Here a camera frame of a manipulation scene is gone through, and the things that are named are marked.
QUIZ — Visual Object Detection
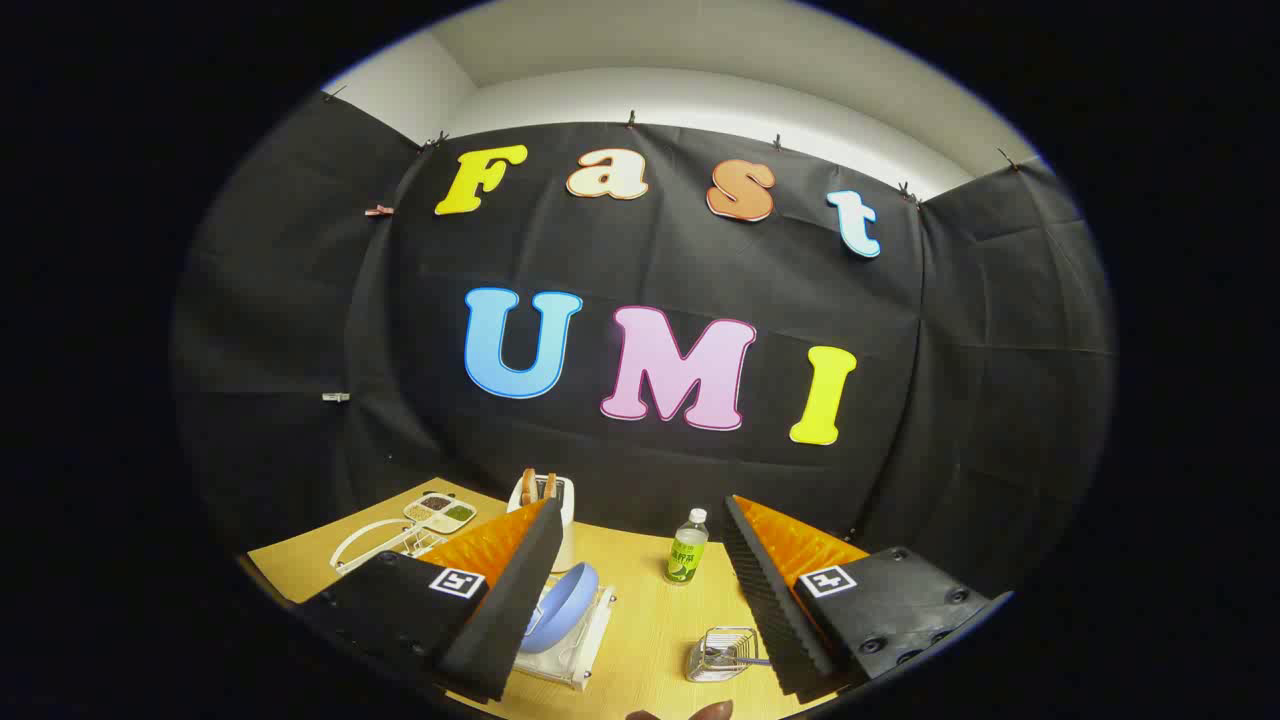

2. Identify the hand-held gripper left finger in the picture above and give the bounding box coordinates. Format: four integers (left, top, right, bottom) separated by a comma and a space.
297, 497, 566, 704

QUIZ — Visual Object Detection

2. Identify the green label drink bottle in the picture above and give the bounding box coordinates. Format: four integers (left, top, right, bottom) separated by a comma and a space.
665, 508, 710, 586

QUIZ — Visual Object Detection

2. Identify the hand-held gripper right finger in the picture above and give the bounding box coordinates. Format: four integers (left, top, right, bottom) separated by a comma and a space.
722, 494, 1013, 701

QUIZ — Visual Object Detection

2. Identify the blue plate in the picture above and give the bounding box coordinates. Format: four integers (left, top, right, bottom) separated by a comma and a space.
520, 562, 601, 654

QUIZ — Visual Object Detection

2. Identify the white wire dish rack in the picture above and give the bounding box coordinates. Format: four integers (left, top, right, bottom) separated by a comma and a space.
330, 518, 616, 691

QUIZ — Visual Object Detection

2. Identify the divided snack tray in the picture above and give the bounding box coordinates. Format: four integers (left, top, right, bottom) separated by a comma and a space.
404, 491, 478, 534

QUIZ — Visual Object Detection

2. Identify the white toaster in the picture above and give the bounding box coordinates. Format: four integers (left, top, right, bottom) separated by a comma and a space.
507, 473, 576, 573

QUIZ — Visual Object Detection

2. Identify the clear wire basket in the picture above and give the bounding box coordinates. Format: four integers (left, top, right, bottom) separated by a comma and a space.
686, 627, 761, 684

